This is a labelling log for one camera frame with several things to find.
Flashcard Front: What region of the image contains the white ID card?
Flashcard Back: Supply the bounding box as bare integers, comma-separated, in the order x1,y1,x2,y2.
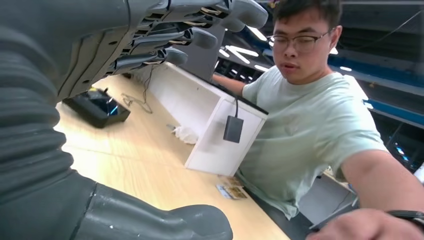
216,184,249,201

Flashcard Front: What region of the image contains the person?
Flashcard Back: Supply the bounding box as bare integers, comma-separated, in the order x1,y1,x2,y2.
211,0,424,240

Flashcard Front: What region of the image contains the black wristwatch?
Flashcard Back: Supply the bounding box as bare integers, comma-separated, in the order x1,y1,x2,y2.
385,209,424,230

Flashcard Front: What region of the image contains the black payment terminal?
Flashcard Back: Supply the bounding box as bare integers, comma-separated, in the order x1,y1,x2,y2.
62,87,132,129

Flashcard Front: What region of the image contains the crumpled white tissue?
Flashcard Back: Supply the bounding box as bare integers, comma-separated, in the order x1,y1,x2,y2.
172,125,200,146

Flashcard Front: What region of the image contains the small black adapter box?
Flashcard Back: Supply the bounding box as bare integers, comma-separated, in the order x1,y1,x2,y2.
222,115,245,144

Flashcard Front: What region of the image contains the ceiling light panel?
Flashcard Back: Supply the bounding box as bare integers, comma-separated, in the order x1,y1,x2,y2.
225,45,260,65
246,26,269,42

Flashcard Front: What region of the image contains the white desk riser shelf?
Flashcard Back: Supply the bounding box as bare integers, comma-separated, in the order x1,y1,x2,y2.
132,62,269,177

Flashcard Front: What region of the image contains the thin black desk wire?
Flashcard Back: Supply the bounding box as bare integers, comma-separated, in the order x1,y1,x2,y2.
120,64,155,115

